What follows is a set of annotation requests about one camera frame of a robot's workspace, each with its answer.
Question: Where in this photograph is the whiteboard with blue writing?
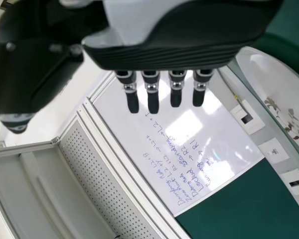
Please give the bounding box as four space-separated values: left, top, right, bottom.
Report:
89 70 265 218

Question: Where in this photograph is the white socket strip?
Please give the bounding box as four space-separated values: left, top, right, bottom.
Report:
218 66 299 208

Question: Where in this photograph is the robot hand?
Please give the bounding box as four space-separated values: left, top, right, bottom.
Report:
0 0 285 135

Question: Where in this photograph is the white perforated cable duct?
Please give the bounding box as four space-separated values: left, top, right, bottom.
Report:
56 117 173 239

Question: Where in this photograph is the plate with brown leaf pattern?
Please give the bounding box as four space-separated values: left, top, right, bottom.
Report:
235 46 299 153

